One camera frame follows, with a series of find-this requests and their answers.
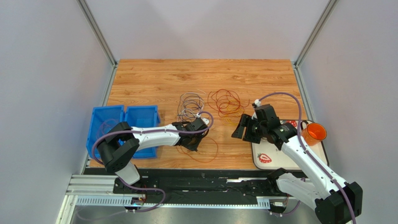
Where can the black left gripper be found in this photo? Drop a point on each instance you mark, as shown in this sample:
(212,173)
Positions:
(194,147)

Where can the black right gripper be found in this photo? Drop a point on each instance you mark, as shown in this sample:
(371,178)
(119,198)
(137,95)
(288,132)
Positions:
(247,128)

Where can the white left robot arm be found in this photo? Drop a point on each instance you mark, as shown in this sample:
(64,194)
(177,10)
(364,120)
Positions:
(117,147)

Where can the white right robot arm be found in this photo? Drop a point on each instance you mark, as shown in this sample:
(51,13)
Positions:
(333,199)

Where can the strawberry print tray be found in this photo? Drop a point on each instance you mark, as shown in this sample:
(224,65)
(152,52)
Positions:
(266,156)

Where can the blue plastic bin right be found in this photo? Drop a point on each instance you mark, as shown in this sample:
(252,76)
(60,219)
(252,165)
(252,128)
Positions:
(144,116)

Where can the blue plastic bin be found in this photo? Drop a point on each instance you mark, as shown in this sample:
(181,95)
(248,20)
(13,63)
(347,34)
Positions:
(144,116)
(103,119)

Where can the orange plastic cup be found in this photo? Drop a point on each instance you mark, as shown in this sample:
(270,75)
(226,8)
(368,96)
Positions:
(313,133)

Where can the blue plastic bin left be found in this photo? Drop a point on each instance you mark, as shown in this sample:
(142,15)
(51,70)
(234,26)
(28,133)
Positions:
(103,119)

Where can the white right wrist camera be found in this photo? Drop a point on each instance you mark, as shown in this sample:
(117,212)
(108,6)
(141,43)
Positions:
(256,103)

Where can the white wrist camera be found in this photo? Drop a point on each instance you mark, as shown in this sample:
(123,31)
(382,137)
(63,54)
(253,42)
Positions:
(205,120)
(256,103)

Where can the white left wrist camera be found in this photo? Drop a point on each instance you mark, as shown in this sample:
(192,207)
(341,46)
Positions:
(205,120)

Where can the slotted white cable duct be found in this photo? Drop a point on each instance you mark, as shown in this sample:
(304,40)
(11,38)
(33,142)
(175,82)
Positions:
(129,201)

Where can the aluminium frame post right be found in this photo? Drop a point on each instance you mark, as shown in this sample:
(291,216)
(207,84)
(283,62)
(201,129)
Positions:
(328,10)

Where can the aluminium frame post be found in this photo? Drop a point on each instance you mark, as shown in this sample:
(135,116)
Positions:
(97,31)
(328,10)

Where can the aluminium frame post left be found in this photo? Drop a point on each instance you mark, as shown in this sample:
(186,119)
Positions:
(97,31)

